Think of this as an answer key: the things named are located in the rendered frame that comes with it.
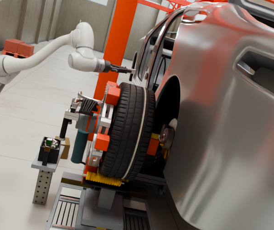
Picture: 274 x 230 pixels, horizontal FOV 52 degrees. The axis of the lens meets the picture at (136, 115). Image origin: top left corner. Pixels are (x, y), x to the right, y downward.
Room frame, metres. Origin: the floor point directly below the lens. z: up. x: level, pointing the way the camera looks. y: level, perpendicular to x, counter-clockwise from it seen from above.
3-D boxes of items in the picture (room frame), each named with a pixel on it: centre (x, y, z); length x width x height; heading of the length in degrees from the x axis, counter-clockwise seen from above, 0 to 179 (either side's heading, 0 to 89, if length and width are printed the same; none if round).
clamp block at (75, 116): (1.65, 0.39, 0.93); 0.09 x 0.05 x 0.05; 100
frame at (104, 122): (1.86, 0.21, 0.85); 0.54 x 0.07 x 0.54; 10
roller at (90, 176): (1.76, 0.09, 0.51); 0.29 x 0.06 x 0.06; 100
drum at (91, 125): (1.85, 0.28, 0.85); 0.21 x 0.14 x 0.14; 100
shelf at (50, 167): (2.01, 0.57, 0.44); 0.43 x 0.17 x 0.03; 10
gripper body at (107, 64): (1.74, 0.25, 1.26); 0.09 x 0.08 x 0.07; 125
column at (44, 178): (2.04, 0.57, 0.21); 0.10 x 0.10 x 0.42; 10
